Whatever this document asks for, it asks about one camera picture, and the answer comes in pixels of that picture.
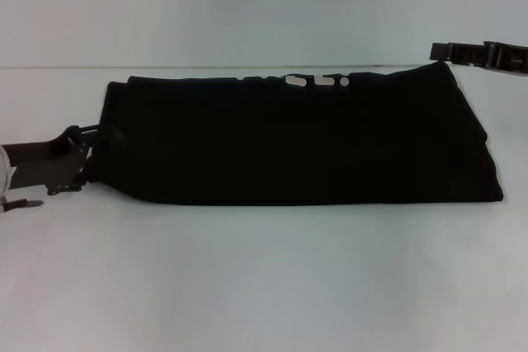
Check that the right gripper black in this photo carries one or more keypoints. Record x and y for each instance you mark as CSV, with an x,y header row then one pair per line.
x,y
509,57

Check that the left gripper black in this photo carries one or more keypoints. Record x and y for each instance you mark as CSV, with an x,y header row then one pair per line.
x,y
45,166

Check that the black shirt with FREE print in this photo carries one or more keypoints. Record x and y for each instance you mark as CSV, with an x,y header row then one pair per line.
x,y
288,142

